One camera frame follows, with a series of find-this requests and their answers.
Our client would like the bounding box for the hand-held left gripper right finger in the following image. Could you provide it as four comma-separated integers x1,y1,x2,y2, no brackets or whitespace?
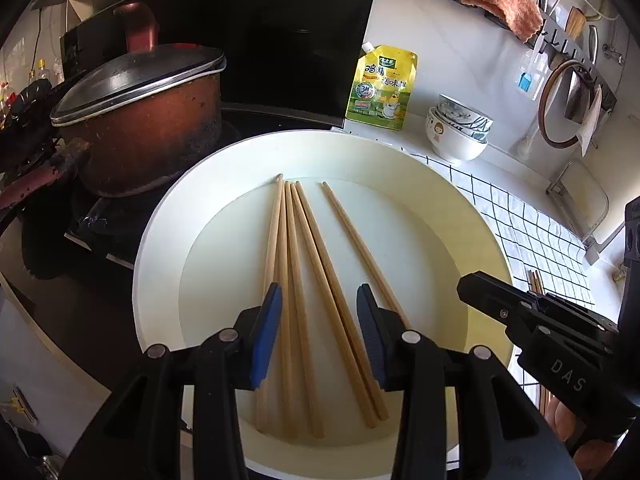
355,283,585,480

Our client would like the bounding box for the orange dish rag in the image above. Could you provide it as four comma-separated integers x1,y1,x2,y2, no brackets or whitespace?
457,0,543,43

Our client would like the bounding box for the blue silicone brush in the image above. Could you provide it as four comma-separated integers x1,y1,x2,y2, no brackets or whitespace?
517,47,538,93

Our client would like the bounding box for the black gas stove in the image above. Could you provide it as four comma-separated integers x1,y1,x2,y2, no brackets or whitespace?
0,120,241,281

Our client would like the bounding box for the wooden spatula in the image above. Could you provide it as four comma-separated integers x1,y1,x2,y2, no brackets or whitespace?
564,6,587,42

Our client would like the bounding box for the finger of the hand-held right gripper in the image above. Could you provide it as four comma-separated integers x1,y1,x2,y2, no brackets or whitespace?
456,271,544,332

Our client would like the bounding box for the round brown-rimmed lid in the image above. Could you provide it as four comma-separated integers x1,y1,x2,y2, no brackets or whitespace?
537,59,603,150

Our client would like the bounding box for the blue patterned bowl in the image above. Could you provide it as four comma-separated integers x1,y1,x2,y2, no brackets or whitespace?
432,105,492,142
438,93,495,133

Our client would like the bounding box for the wooden chopstick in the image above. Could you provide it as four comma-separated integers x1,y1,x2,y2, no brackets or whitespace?
320,181,412,331
280,181,299,441
287,182,326,438
294,180,391,430

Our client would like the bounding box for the metal board rack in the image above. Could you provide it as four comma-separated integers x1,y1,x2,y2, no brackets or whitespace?
546,157,611,266

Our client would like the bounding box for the black range hood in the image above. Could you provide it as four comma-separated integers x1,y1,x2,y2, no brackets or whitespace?
60,0,383,128

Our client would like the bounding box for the large white basin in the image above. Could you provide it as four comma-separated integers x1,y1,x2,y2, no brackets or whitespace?
132,130,513,478

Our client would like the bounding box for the white black checkered cloth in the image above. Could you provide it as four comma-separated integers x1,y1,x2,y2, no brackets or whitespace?
425,154,597,473

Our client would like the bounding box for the metal pot lid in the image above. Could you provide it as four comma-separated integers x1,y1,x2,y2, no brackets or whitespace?
50,2,227,128

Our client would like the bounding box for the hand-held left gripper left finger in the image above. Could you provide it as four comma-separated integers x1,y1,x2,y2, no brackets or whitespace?
60,282,284,480

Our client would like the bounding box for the white bowl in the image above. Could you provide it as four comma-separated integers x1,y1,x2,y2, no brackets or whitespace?
425,106,489,163

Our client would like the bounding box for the pile of wooden chopsticks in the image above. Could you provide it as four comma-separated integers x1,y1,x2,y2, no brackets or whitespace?
526,269,552,417

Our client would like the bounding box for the grey wall hook rail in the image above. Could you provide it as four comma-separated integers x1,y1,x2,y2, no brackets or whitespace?
522,22,618,111

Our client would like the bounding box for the white hanging cloth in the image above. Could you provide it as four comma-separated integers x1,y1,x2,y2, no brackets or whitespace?
577,85,603,157

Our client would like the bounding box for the person's right hand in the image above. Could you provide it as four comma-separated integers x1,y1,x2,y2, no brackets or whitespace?
546,400,626,463

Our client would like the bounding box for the white hanging ladle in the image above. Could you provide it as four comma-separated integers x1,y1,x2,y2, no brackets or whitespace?
516,105,543,158

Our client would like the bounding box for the yellow seasoning pouch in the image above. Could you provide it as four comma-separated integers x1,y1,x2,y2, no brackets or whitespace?
345,41,417,132

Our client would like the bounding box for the red-brown cooking pot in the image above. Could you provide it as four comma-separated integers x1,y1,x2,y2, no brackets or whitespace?
0,67,227,211

